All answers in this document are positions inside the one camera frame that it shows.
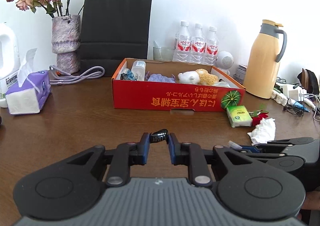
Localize white robot figurine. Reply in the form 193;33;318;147
215;51;234;75

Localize purple ceramic vase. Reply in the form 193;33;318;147
52;15;81;74

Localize eyeglasses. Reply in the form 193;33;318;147
276;77;286;84

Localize crumpled white tissue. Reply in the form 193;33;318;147
247;118;276;145

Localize purple tissue pack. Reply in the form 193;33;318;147
5;48;51;115

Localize left water bottle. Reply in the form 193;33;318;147
172;21;191;63

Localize small black packet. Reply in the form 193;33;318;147
149;129;169;143

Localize clear torn wrapper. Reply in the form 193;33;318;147
228;141;242;150

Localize green tissue packet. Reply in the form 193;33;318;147
226;106;253;128

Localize black paper bag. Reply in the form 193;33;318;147
77;0;152;77

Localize yellow white plush toy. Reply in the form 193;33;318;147
178;69;219;86

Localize black earphone cable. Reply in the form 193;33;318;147
283;104;306;117

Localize brown pink cloth pile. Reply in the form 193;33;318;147
297;69;319;95

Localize purple knit pouch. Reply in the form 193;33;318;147
148;74;175;83

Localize yellow thermos jug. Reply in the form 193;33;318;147
243;20;287;99

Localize white detergent bottle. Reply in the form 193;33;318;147
0;23;20;108

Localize white cotton swab container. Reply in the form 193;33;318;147
131;60;146;81

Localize blue patterned cloth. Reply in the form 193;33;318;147
120;68;137;81

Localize purple lanyard cord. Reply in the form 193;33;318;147
48;64;106;86

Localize iridescent plastic bag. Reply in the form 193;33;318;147
213;81;231;88

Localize glass cup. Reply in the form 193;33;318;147
153;40;175;62

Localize white power strip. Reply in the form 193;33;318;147
271;82;316;109

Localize red cardboard box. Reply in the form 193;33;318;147
112;58;245;112

